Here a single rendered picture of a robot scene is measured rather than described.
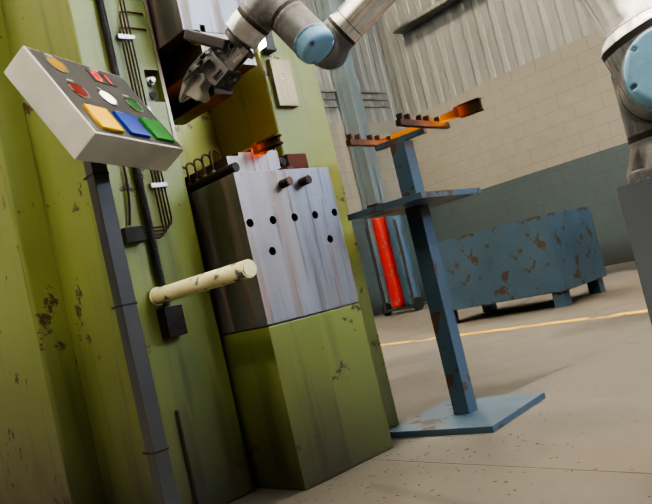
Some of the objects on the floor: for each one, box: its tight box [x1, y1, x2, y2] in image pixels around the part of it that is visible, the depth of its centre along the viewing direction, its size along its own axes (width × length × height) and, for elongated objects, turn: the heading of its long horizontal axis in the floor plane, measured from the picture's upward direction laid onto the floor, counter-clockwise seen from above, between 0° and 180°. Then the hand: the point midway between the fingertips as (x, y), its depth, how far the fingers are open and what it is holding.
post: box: [83, 161, 180, 504], centre depth 167 cm, size 4×4×108 cm
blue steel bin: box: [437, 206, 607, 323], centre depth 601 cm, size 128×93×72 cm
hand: (181, 96), depth 171 cm, fingers closed
